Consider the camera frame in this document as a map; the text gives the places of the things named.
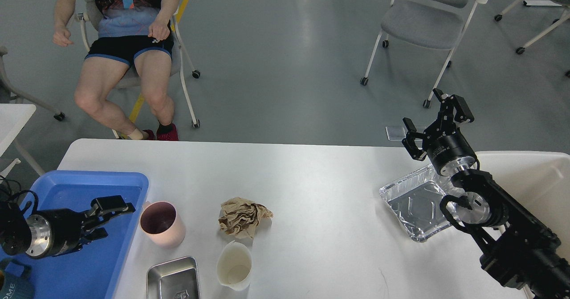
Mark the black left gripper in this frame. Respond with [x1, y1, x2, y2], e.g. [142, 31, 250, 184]
[25, 195, 136, 260]

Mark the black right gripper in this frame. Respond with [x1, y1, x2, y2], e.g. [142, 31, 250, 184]
[401, 89, 478, 176]

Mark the pink mug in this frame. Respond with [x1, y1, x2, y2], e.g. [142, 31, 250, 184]
[139, 201, 187, 248]

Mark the aluminium foil tray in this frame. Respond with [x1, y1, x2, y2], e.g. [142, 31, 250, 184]
[379, 164, 464, 242]

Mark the stainless steel tray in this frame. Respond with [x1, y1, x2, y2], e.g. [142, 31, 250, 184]
[146, 256, 201, 299]

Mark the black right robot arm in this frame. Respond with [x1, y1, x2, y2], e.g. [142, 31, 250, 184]
[402, 88, 570, 299]

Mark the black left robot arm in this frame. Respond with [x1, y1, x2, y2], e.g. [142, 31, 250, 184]
[0, 195, 136, 260]

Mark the clear floor plate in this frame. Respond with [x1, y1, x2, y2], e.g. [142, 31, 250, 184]
[385, 126, 407, 141]

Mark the blue plastic tray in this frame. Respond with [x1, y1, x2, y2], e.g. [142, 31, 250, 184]
[1, 171, 149, 299]

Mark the grey chair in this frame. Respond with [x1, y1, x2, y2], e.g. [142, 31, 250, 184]
[359, 0, 488, 108]
[0, 45, 65, 122]

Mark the white plastic bin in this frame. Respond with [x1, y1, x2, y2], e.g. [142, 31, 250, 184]
[474, 151, 570, 299]

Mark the crumpled brown paper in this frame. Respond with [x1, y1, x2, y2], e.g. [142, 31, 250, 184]
[218, 197, 273, 239]

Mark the white plastic cup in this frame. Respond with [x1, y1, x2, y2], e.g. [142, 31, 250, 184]
[216, 242, 253, 291]

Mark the white side table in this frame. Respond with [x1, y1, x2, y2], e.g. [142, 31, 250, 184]
[0, 103, 45, 176]

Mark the seated person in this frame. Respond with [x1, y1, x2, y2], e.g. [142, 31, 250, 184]
[74, 0, 180, 141]

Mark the grey chair far left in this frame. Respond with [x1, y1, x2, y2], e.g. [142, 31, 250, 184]
[0, 45, 65, 122]

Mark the white chair under person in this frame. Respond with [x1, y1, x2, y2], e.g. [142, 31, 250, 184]
[73, 0, 201, 139]

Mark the black cables left edge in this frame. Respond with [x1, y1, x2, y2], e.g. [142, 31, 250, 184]
[0, 174, 38, 210]

